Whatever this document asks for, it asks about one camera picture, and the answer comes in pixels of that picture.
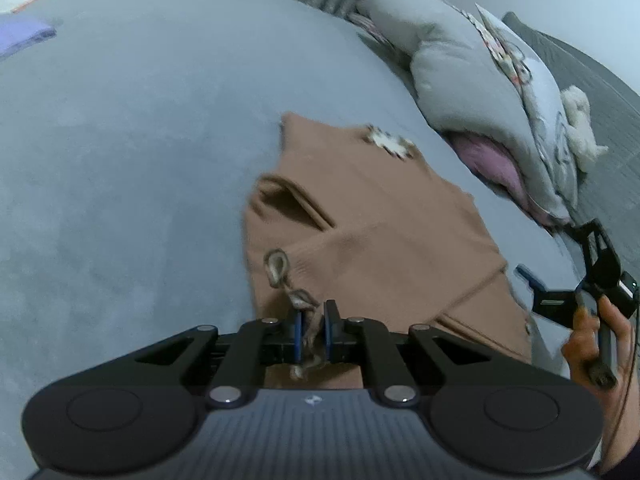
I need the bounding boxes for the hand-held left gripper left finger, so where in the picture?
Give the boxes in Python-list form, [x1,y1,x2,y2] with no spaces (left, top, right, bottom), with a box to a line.
[107,307,305,407]

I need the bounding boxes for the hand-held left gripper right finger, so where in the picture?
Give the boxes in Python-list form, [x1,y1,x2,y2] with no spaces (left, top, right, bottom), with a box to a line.
[324,300,506,407]

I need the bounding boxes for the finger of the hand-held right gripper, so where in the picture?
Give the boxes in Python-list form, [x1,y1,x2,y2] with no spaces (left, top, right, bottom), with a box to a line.
[566,217,615,273]
[515,263,583,330]

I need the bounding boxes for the brown knit sweater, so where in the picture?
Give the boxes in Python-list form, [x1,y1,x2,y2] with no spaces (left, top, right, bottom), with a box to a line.
[242,111,534,391]

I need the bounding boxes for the person's right forearm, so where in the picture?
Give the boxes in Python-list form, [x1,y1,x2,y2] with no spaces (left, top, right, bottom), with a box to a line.
[596,390,640,478]

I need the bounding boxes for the person's right hand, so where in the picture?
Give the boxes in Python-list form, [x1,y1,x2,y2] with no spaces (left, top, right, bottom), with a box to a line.
[560,294,639,403]

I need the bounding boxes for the white plush toy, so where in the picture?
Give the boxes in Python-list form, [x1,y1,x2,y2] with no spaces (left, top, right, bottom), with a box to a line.
[559,85,610,173]

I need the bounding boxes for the white pillow with grey circles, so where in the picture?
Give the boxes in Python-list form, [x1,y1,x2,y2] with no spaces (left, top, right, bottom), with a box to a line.
[450,2,582,226]

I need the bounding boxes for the grey quilted headboard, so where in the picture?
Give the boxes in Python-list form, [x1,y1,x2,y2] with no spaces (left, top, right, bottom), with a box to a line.
[501,10,640,283]

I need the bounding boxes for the grey folded quilt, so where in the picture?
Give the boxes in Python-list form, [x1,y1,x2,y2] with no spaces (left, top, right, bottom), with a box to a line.
[356,0,556,196]

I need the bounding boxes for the grey-blue bed sheet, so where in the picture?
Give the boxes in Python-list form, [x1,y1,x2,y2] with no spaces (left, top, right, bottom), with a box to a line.
[0,0,591,480]

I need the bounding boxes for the purple folded cloth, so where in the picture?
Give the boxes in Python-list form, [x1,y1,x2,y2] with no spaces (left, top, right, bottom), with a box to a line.
[0,16,57,59]

